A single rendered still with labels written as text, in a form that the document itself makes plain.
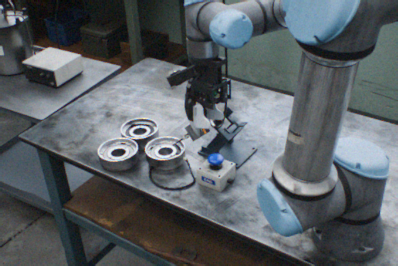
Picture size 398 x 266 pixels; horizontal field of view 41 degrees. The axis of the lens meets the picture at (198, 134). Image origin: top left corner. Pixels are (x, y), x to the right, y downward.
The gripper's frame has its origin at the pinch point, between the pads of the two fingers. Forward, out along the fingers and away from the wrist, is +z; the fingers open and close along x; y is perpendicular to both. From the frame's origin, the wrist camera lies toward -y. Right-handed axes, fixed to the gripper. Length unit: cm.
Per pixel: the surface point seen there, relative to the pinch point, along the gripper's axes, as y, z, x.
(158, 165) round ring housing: -6.5, 8.9, -9.4
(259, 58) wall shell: -85, 53, 153
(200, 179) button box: 5.4, 9.6, -7.1
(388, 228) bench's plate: 47.7, 12.4, 6.0
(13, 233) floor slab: -108, 87, -6
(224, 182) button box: 11.0, 9.3, -4.9
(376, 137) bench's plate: 30.9, 10.3, 37.3
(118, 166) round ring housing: -14.5, 8.9, -16.0
